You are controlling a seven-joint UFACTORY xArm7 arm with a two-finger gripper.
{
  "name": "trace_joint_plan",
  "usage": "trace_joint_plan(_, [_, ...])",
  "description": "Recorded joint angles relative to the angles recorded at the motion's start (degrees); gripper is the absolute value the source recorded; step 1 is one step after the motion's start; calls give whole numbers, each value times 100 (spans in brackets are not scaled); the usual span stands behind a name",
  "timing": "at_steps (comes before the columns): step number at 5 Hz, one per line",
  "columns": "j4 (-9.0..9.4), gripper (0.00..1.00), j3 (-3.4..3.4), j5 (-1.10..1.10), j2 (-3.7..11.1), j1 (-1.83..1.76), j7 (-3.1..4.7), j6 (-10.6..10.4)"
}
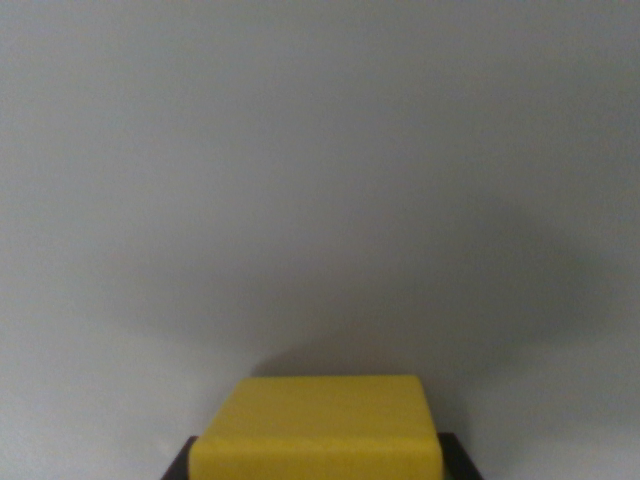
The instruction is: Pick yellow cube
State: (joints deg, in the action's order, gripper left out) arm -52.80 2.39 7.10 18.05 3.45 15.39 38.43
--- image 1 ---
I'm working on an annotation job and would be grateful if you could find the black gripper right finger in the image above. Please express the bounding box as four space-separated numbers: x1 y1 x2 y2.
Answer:
436 432 485 480

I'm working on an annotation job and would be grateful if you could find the grey plastic tray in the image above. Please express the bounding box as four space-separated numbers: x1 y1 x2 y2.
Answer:
0 0 640 480

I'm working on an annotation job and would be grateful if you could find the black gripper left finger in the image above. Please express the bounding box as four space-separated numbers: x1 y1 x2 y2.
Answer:
160 435 199 480

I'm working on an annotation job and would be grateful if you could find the yellow cube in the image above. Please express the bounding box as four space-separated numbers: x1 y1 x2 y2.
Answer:
188 375 445 480

